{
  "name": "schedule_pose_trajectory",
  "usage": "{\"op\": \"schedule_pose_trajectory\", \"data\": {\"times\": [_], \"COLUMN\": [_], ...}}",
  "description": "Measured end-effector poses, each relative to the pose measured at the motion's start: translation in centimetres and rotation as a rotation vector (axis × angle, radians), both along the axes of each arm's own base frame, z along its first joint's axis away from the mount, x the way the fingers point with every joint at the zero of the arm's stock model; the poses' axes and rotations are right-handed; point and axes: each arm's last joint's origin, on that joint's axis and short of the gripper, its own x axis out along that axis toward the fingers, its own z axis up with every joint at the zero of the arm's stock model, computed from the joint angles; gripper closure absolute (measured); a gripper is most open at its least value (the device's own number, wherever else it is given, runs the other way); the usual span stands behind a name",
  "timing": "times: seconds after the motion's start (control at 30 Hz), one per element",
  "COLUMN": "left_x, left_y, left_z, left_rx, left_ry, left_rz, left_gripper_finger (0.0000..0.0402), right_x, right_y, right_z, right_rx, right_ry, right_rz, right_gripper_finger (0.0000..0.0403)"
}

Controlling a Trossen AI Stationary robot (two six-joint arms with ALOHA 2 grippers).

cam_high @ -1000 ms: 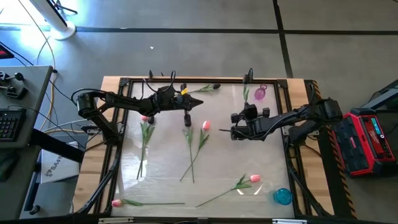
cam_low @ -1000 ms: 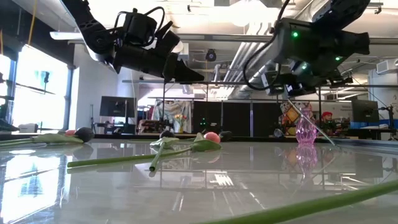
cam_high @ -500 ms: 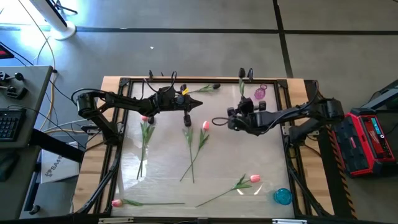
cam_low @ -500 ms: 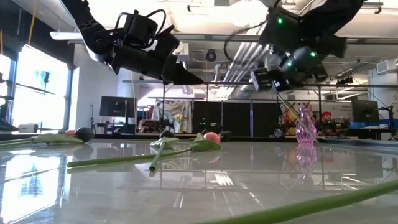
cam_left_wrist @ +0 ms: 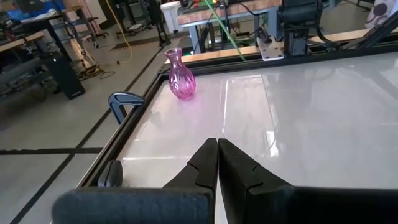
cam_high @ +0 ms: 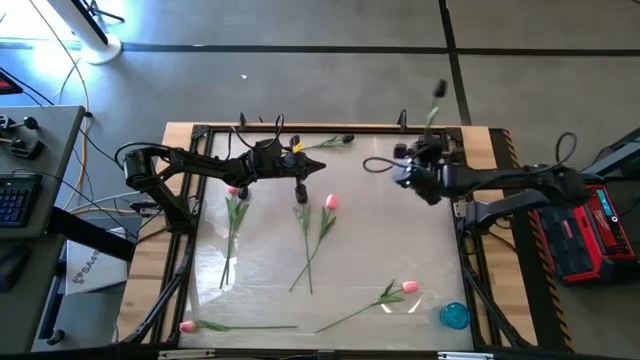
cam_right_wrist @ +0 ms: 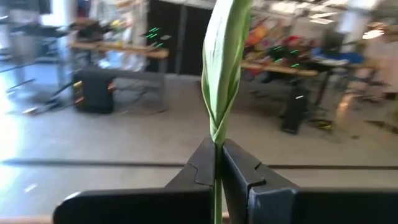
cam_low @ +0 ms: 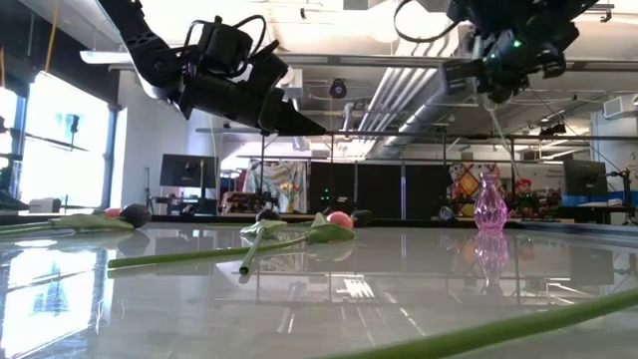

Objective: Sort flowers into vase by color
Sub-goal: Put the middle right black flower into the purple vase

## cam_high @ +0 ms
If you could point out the black hazard-striped base plate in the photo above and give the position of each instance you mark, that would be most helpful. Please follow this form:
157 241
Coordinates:
530 300

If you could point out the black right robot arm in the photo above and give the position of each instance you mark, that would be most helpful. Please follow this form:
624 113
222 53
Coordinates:
500 177

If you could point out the red and black toolbox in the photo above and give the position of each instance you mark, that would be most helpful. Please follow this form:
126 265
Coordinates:
585 240

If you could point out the black table edge clamp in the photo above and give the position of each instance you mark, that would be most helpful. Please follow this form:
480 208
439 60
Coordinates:
243 121
402 120

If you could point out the red and black device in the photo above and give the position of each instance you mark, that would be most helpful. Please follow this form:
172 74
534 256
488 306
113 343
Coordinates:
7 85

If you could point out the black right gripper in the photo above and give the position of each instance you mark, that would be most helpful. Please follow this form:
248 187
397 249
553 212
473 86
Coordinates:
422 180

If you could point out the white printed cardboard box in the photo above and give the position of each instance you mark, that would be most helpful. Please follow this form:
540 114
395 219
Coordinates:
95 267

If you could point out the black round knob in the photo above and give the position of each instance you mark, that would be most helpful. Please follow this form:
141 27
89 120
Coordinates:
31 122

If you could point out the black desk support beam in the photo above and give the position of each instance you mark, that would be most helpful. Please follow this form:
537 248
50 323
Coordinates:
90 235

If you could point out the white floor stand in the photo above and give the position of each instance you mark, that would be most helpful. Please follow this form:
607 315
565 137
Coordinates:
102 50

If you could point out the black desk clamp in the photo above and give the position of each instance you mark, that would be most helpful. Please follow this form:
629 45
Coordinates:
27 148

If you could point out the grey desk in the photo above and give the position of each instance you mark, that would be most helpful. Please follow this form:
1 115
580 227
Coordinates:
55 150

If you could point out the black desk foot knob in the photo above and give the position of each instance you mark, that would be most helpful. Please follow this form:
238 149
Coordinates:
56 336

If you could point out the black backlit keyboard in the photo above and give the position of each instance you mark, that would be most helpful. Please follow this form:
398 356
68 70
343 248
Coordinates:
17 200

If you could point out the silver metal bracket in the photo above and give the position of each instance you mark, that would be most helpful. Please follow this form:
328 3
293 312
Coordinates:
465 356
185 354

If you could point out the black aluminium table frame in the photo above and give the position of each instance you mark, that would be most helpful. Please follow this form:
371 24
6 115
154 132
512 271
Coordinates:
325 128

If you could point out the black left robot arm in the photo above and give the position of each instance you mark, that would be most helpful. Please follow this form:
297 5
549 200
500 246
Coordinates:
200 162

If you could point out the blue glass vase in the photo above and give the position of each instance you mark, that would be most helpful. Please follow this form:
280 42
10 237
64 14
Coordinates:
455 316

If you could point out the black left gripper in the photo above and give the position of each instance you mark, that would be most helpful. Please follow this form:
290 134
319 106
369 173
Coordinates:
275 162

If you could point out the grey equipment stand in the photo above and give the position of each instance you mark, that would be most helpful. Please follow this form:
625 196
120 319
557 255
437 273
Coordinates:
625 150

